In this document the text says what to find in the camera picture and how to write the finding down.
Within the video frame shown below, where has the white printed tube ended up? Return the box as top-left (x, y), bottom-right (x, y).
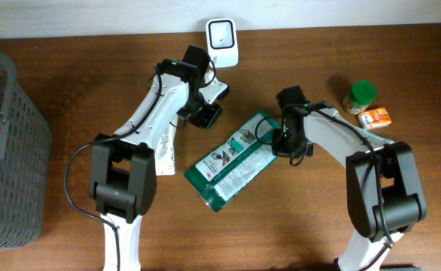
top-left (155, 124), bottom-right (176, 176)

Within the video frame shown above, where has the green white wipes packet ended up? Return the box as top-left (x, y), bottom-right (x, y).
top-left (184, 110), bottom-right (280, 212)

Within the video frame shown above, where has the green lid small jar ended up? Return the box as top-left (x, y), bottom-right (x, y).
top-left (342, 80), bottom-right (378, 114)

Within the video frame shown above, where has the orange small tissue pack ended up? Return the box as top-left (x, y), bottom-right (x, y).
top-left (357, 107), bottom-right (392, 130)

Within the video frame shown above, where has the light teal wipe sachet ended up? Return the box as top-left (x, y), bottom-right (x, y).
top-left (374, 135), bottom-right (395, 145)

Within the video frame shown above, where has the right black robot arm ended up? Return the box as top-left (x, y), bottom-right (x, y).
top-left (271, 86), bottom-right (427, 270)

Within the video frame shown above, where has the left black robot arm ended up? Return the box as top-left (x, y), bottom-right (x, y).
top-left (89, 45), bottom-right (229, 270)

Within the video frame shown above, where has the white barcode scanner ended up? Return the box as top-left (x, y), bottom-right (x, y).
top-left (205, 18), bottom-right (239, 68)

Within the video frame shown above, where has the grey plastic mesh basket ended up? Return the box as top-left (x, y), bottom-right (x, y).
top-left (0, 53), bottom-right (52, 251)

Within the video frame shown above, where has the left black camera cable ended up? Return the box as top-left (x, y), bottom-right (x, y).
top-left (63, 63), bottom-right (217, 271)

